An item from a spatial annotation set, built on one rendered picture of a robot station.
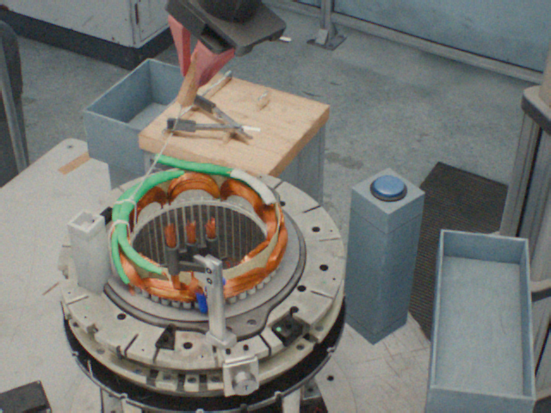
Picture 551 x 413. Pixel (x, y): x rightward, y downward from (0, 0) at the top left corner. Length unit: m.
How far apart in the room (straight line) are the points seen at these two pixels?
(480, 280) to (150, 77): 0.63
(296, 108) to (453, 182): 1.67
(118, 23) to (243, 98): 2.12
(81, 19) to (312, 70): 0.91
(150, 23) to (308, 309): 2.59
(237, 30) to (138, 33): 2.63
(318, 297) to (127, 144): 0.45
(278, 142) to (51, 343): 0.46
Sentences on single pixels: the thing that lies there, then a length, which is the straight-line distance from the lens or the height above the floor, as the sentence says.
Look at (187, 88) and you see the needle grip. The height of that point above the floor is 1.32.
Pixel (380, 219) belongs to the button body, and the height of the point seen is 1.01.
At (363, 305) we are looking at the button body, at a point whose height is 0.85.
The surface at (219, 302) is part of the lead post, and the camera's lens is 0.85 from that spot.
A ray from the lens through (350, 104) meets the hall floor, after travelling 3.25.
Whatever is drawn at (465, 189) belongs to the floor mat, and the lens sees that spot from 2.88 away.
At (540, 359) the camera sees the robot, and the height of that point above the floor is 0.75.
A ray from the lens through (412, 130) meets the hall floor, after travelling 3.14.
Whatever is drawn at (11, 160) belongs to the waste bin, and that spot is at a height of 0.22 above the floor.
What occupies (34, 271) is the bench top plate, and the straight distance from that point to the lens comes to 1.48.
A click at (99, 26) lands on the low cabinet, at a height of 0.17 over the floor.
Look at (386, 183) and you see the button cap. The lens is 1.18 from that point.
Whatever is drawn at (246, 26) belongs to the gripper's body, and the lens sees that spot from 0.78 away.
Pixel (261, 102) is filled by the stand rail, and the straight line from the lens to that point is 1.27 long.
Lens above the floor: 1.77
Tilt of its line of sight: 39 degrees down
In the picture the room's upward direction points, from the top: straight up
